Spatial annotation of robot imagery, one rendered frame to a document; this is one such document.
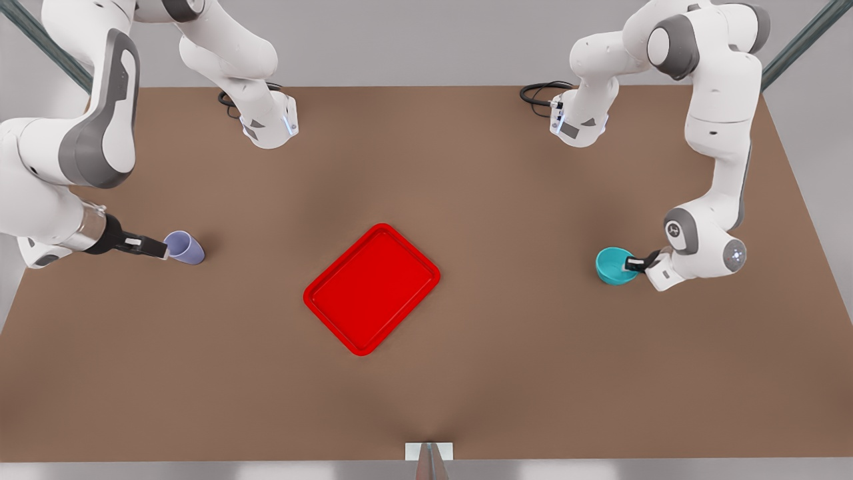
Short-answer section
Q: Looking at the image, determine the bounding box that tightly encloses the lavender cup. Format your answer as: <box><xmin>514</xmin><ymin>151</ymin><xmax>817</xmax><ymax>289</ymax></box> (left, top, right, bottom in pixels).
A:
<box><xmin>163</xmin><ymin>231</ymin><xmax>206</xmax><ymax>266</ymax></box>

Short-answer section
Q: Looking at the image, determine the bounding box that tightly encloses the black cable loop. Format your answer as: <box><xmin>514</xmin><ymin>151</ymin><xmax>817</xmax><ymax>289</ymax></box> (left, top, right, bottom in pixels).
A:
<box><xmin>218</xmin><ymin>82</ymin><xmax>284</xmax><ymax>121</ymax></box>
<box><xmin>519</xmin><ymin>81</ymin><xmax>578</xmax><ymax>119</ymax></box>

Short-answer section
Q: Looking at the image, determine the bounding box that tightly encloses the teal bowl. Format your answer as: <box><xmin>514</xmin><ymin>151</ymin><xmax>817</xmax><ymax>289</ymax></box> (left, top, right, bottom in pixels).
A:
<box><xmin>595</xmin><ymin>247</ymin><xmax>639</xmax><ymax>286</ymax></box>

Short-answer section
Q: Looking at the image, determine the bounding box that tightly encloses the red tray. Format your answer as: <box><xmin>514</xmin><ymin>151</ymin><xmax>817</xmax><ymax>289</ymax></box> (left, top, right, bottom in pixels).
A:
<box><xmin>303</xmin><ymin>223</ymin><xmax>442</xmax><ymax>357</ymax></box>

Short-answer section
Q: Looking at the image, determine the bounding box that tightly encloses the silver frame post with foot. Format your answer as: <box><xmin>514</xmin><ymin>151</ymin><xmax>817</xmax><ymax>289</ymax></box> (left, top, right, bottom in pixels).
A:
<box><xmin>405</xmin><ymin>441</ymin><xmax>454</xmax><ymax>480</ymax></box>

